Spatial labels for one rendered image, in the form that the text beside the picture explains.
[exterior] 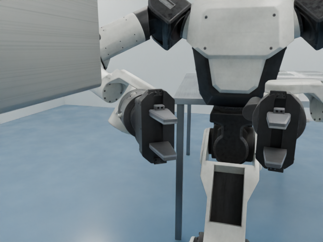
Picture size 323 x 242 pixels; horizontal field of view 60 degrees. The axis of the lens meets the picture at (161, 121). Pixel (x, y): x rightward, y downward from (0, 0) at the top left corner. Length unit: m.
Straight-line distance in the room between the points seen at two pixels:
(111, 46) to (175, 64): 4.26
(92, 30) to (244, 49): 0.63
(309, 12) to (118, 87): 0.51
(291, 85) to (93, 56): 0.50
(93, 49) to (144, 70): 5.08
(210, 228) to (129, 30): 0.58
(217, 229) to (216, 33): 0.51
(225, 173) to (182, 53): 4.27
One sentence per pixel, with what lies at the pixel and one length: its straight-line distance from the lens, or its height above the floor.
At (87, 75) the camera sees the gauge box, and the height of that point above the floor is 1.13.
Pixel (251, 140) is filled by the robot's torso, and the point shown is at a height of 0.88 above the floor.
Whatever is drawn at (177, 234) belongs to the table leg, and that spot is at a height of 0.04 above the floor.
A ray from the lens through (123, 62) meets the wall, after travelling 5.40.
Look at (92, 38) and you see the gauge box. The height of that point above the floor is 1.15.
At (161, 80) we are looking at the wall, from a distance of 5.15.
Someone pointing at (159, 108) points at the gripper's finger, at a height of 1.05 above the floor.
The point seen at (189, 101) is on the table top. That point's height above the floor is 0.87.
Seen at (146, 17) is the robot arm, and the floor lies 1.23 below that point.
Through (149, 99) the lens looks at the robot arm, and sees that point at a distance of 0.44.
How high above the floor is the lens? 1.14
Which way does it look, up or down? 15 degrees down
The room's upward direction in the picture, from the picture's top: straight up
